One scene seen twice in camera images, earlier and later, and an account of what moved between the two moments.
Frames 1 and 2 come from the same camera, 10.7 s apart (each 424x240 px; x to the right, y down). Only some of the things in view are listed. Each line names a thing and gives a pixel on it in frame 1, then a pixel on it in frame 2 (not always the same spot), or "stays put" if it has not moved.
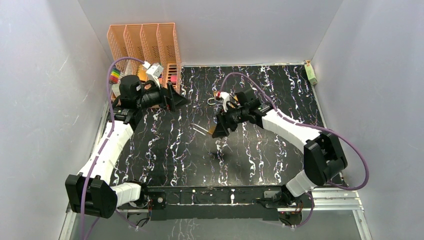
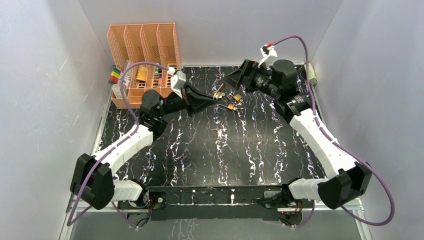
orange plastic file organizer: (156, 43) stays put
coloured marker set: (115, 75) stays put
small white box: (115, 88) stays put
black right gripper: (223, 123) → (247, 73)
